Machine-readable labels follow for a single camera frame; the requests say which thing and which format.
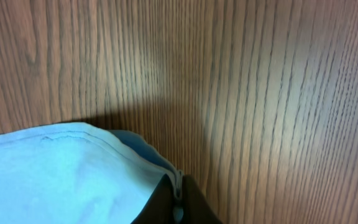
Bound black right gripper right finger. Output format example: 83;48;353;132
181;175;222;224

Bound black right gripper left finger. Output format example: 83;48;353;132
132;175;175;224

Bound light blue t-shirt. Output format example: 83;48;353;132
0;123;183;223

